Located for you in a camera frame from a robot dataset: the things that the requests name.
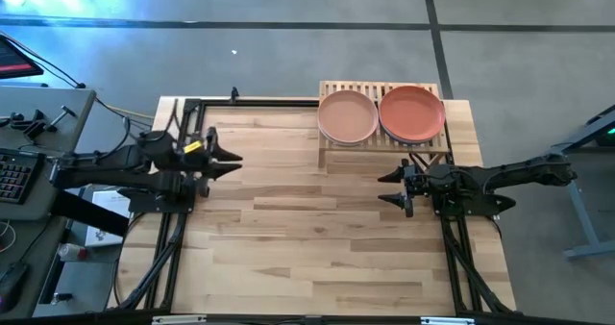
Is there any black computer mouse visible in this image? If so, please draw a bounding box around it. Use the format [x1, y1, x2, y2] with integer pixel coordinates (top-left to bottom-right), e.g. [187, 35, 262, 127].
[0, 261, 32, 313]

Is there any black aluminium rig frame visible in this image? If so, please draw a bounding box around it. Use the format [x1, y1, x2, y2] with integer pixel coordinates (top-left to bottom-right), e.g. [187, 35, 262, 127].
[108, 96, 518, 317]

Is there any grey desk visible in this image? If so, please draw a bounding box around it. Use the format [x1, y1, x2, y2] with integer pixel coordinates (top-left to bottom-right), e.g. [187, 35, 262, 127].
[0, 84, 98, 319]

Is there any black flat bar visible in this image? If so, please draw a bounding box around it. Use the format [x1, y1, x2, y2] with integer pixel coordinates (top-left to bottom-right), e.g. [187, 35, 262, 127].
[49, 189, 132, 238]

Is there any black keyboard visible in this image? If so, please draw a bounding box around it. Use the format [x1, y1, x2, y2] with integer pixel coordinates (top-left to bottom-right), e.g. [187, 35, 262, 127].
[0, 147, 47, 206]

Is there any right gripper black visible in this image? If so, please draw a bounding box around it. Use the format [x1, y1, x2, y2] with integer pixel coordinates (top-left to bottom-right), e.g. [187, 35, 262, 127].
[377, 159, 431, 219]

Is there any laptop screen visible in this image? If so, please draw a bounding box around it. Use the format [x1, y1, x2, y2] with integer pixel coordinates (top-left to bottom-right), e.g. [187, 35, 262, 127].
[0, 33, 46, 81]

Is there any pink plate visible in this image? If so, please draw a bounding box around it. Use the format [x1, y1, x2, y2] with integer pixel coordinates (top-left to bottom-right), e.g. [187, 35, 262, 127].
[316, 89, 381, 146]

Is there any white booklet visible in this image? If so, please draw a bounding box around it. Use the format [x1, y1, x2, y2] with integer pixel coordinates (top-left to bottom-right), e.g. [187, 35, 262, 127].
[85, 188, 133, 248]

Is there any wooden slatted shelf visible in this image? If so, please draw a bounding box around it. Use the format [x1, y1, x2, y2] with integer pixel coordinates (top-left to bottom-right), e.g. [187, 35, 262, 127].
[317, 79, 452, 168]

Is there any blue plate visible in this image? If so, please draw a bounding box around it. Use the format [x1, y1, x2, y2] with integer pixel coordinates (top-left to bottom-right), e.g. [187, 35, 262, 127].
[383, 138, 436, 148]

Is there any white bottle red cap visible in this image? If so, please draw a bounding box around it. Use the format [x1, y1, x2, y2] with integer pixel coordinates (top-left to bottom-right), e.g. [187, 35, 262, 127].
[57, 243, 91, 263]

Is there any orange plate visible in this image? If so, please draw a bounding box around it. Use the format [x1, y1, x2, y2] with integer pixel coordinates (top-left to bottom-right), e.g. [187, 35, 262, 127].
[378, 85, 447, 145]

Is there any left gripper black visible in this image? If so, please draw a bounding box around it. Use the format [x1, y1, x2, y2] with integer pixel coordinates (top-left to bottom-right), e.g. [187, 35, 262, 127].
[180, 126, 244, 199]

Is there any device with green light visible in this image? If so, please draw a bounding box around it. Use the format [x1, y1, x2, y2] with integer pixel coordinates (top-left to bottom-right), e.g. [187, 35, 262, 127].
[594, 125, 615, 149]

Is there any silver metal bracket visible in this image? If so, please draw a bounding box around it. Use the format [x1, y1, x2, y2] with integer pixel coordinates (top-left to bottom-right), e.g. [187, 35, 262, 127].
[152, 314, 209, 325]
[420, 315, 476, 325]

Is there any grey metal stand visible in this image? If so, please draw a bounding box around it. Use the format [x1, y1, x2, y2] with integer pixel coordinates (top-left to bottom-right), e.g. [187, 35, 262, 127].
[547, 106, 615, 263]

